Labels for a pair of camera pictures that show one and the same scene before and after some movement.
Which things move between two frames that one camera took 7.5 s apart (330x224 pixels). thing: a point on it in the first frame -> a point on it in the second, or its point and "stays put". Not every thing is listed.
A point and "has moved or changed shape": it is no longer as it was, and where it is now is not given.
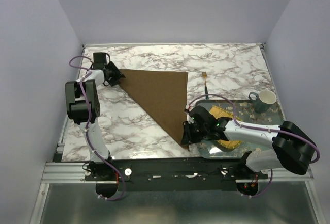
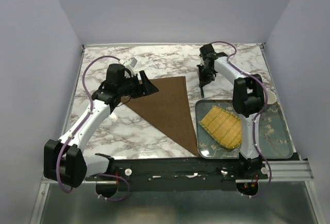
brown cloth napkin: (163, 94) has moved or changed shape
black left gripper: (117, 74) -> (145, 89)
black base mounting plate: (179, 174) stays put
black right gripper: (187, 137) -> (202, 80)
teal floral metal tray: (242, 110) stays put
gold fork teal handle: (204, 74) -> (202, 92)
